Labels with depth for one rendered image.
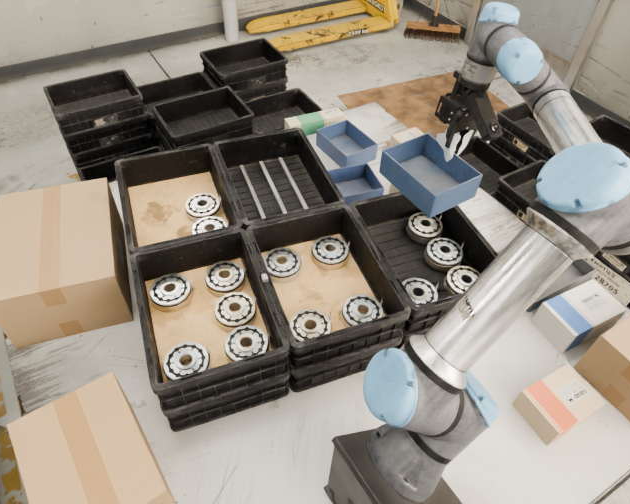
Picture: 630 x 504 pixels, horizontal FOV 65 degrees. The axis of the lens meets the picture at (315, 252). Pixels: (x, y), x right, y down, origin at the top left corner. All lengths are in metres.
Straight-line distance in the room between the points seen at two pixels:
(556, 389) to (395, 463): 0.55
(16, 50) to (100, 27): 0.60
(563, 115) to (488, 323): 0.47
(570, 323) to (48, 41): 3.80
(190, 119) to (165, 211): 1.08
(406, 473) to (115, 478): 0.55
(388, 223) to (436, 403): 0.79
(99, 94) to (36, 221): 1.44
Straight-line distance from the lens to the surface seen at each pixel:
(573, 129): 1.05
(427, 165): 1.34
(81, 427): 1.17
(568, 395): 1.38
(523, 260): 0.78
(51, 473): 1.15
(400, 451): 0.96
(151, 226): 1.52
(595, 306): 1.57
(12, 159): 3.48
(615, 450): 1.46
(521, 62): 1.06
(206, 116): 2.59
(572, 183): 0.77
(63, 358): 1.47
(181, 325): 1.27
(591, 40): 4.00
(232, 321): 1.22
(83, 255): 1.40
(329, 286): 1.32
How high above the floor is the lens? 1.87
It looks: 48 degrees down
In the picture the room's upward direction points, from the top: 3 degrees clockwise
